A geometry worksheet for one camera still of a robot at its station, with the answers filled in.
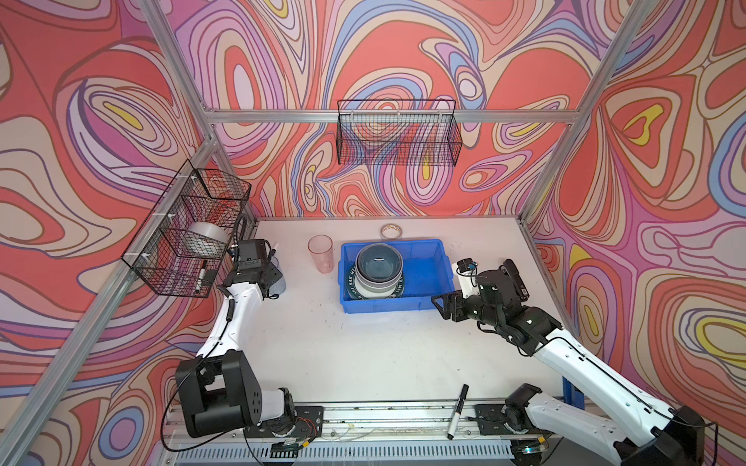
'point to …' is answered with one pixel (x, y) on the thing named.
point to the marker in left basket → (201, 276)
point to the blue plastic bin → (427, 273)
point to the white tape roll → (204, 239)
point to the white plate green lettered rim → (358, 292)
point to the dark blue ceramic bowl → (379, 263)
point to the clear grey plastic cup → (280, 285)
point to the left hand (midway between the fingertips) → (268, 271)
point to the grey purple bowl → (378, 280)
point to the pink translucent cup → (321, 247)
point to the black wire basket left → (202, 195)
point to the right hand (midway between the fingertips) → (444, 303)
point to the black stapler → (520, 284)
